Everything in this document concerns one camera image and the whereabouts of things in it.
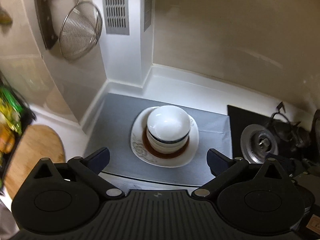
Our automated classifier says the brown round plate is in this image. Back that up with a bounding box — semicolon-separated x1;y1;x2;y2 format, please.
143;128;189;159

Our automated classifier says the blue patterned white bowl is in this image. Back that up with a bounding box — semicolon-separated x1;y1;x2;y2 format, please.
147;105;191;143

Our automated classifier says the light blue ceramic bowl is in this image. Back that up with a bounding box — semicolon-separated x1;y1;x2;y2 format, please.
146;129;189;154

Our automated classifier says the kitchen cleaver knife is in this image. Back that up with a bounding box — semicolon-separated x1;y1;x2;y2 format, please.
34;0;58;50

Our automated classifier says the black gas stove top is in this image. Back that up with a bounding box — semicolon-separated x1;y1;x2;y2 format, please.
227;103;319;177

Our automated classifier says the silver stove burner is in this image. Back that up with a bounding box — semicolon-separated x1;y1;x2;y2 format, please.
240;124;278;164

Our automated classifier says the grey counter mat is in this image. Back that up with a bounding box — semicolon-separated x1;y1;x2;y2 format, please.
85;94;232;186

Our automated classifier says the wooden cutting board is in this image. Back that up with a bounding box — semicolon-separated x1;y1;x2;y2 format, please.
4;125;66;198

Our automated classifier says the upper white floral plate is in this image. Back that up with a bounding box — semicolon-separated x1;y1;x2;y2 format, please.
130;105;199;168

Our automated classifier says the black pot support grate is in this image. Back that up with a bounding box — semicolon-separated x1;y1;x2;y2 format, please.
267;102;310;152

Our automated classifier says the yellow green snack bag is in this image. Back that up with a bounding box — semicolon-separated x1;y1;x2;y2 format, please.
1;86;24;135

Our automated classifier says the dark wok pan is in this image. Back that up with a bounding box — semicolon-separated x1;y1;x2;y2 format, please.
310;109;320;154

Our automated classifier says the metal mesh strainer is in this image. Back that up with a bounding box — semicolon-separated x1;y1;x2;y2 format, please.
59;0;103;61

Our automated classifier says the grey wall vent grille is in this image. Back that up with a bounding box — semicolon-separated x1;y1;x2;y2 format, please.
103;0;130;35

